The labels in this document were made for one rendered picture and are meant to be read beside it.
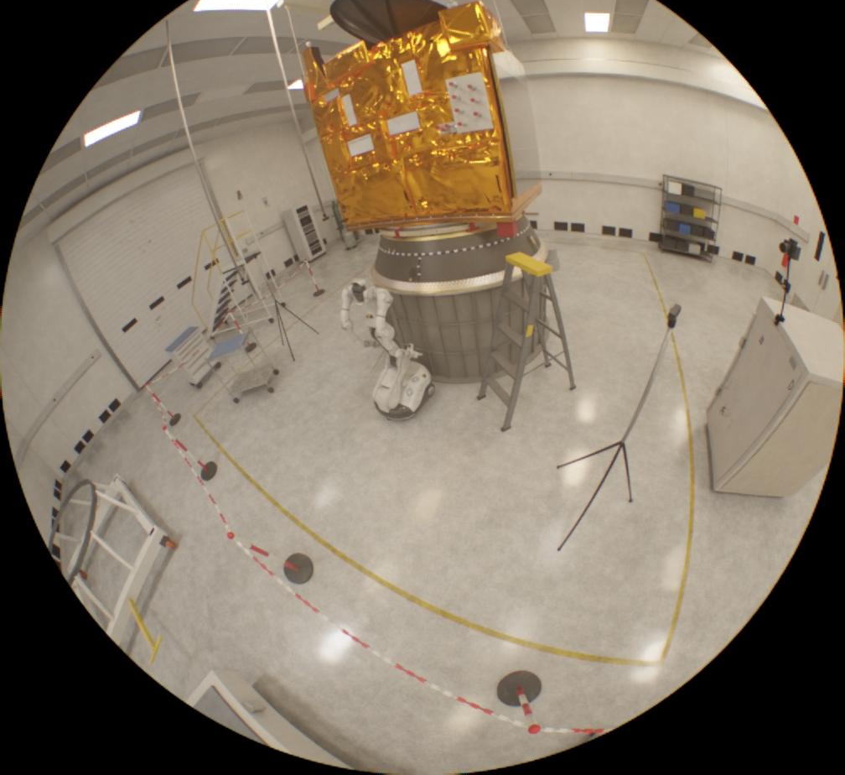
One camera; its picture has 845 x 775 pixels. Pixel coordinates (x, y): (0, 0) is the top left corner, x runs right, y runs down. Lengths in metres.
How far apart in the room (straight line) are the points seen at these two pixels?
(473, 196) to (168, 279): 8.06
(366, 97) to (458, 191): 1.29
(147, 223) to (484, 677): 10.03
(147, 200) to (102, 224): 1.40
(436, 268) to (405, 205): 0.70
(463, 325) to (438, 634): 2.77
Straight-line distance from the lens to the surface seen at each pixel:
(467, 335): 3.05
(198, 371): 6.19
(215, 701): 2.82
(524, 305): 2.31
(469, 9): 2.66
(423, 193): 2.78
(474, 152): 2.53
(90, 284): 9.02
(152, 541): 4.05
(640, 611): 2.66
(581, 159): 7.89
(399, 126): 2.86
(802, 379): 2.36
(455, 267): 2.78
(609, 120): 7.94
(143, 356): 9.11
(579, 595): 2.49
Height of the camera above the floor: 2.40
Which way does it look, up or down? 37 degrees down
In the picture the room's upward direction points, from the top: 15 degrees counter-clockwise
